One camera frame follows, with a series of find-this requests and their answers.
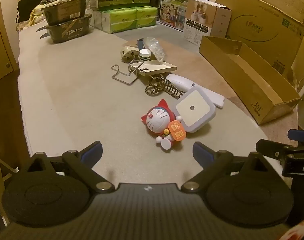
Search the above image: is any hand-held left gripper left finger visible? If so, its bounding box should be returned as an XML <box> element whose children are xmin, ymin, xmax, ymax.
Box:
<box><xmin>17</xmin><ymin>141</ymin><xmax>115</xmax><ymax>193</ymax></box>

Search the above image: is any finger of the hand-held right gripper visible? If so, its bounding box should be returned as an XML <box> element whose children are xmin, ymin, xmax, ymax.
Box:
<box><xmin>288</xmin><ymin>129</ymin><xmax>304</xmax><ymax>143</ymax></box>
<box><xmin>256</xmin><ymin>139</ymin><xmax>296</xmax><ymax>159</ymax></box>

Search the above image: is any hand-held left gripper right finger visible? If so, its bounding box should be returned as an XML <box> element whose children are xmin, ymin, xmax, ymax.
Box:
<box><xmin>181</xmin><ymin>142</ymin><xmax>283</xmax><ymax>192</ymax></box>

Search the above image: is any square white night light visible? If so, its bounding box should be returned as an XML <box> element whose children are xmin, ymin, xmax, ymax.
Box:
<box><xmin>176</xmin><ymin>86</ymin><xmax>216</xmax><ymax>133</ymax></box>

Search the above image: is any red and white cat toy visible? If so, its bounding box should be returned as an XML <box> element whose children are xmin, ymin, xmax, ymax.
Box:
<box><xmin>141</xmin><ymin>99</ymin><xmax>187</xmax><ymax>150</ymax></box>

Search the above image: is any white handheld device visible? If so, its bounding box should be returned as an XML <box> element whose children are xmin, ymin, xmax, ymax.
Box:
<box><xmin>166</xmin><ymin>74</ymin><xmax>226</xmax><ymax>108</ymax></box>

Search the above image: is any braided patterned cord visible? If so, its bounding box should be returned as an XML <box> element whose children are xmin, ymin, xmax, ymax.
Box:
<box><xmin>145</xmin><ymin>74</ymin><xmax>184</xmax><ymax>98</ymax></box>

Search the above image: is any metal wire rack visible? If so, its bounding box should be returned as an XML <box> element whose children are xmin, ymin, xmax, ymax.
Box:
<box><xmin>111</xmin><ymin>59</ymin><xmax>142</xmax><ymax>85</ymax></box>

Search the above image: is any white tray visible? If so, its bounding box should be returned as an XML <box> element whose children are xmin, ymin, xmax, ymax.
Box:
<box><xmin>129</xmin><ymin>61</ymin><xmax>177</xmax><ymax>78</ymax></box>

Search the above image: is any beige plug adapter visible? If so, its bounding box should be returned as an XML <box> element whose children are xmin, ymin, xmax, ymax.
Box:
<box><xmin>120</xmin><ymin>45</ymin><xmax>142</xmax><ymax>62</ymax></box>

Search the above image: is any small white jar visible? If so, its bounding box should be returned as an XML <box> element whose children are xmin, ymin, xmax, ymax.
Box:
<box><xmin>139</xmin><ymin>49</ymin><xmax>152</xmax><ymax>62</ymax></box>

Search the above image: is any clear plastic tissue packet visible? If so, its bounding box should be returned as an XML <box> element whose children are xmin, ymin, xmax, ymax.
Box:
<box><xmin>138</xmin><ymin>37</ymin><xmax>166</xmax><ymax>63</ymax></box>

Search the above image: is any large brown cardboard box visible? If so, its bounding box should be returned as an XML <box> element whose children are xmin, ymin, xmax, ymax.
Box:
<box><xmin>216</xmin><ymin>0</ymin><xmax>304</xmax><ymax>78</ymax></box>

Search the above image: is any black food bowl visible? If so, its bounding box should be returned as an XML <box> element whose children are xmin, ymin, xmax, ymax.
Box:
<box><xmin>42</xmin><ymin>0</ymin><xmax>88</xmax><ymax>27</ymax></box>
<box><xmin>45</xmin><ymin>15</ymin><xmax>92</xmax><ymax>44</ymax></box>

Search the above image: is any white product box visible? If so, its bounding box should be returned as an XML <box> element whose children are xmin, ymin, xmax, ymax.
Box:
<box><xmin>183</xmin><ymin>0</ymin><xmax>232</xmax><ymax>47</ymax></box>

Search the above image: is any green tissue pack bundle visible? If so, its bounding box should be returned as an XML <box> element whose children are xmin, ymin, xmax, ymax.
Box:
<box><xmin>94</xmin><ymin>6</ymin><xmax>159</xmax><ymax>34</ymax></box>

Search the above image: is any wooden cabinet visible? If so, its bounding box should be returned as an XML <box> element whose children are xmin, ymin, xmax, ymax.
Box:
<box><xmin>0</xmin><ymin>0</ymin><xmax>19</xmax><ymax>85</ymax></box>

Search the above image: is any pale yellow pillow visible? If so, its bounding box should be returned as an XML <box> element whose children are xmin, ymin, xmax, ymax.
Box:
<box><xmin>29</xmin><ymin>5</ymin><xmax>46</xmax><ymax>26</ymax></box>

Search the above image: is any blue milk carton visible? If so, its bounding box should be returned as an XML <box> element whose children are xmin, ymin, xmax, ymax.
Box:
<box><xmin>159</xmin><ymin>0</ymin><xmax>212</xmax><ymax>32</ymax></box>

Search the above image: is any black bag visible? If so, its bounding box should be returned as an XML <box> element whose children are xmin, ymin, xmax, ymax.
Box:
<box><xmin>16</xmin><ymin>0</ymin><xmax>42</xmax><ymax>23</ymax></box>

